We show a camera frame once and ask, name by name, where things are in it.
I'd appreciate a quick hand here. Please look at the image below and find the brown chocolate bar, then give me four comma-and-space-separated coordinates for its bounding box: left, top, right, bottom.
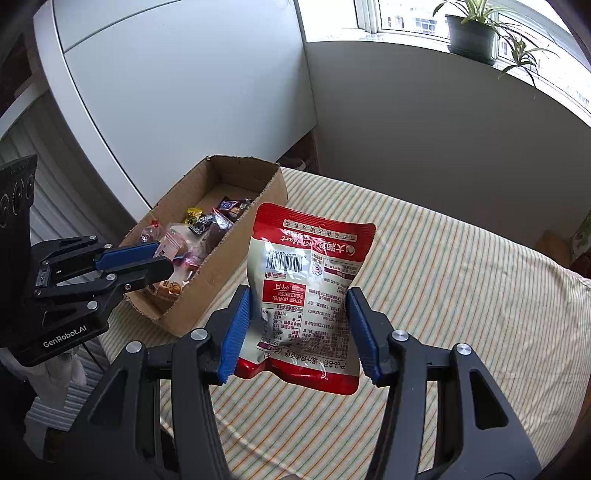
218, 198, 252, 220

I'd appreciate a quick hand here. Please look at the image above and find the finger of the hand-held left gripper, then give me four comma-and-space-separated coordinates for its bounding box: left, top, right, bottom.
32, 235, 161, 278
34, 257, 172, 305

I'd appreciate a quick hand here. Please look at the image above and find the white cabinet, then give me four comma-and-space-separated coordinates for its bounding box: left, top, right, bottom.
32, 0, 319, 210

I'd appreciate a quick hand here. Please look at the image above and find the red and white snack pouch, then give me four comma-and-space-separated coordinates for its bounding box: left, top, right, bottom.
235, 202, 377, 397

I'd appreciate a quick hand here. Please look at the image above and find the clear red walnut date packet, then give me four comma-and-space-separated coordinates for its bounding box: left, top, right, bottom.
139, 219, 164, 245

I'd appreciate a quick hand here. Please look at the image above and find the potted green plant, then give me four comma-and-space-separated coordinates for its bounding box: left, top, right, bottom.
431, 0, 561, 100

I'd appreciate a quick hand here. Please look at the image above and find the brown cardboard box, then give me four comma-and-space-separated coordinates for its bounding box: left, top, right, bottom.
117, 154, 288, 337

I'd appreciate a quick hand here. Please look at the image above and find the striped tablecloth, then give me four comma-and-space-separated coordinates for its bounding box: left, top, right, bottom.
99, 166, 591, 480

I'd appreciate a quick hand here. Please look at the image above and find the grey slatted panel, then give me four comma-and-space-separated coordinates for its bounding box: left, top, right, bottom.
0, 92, 153, 259

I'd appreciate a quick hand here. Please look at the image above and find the window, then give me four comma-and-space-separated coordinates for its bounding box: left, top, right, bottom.
355, 0, 591, 127

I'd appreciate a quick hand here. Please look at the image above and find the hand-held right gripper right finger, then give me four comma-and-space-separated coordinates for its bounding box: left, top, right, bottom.
346, 287, 543, 480

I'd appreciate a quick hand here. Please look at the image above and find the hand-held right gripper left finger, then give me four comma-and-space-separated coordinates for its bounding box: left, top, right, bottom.
60, 285, 252, 480

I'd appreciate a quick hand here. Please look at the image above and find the person's left hand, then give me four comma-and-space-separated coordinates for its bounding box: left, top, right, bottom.
44, 348, 88, 402

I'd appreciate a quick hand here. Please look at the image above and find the sliced bread packet pink print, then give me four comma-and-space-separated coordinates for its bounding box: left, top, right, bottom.
147, 222, 208, 301

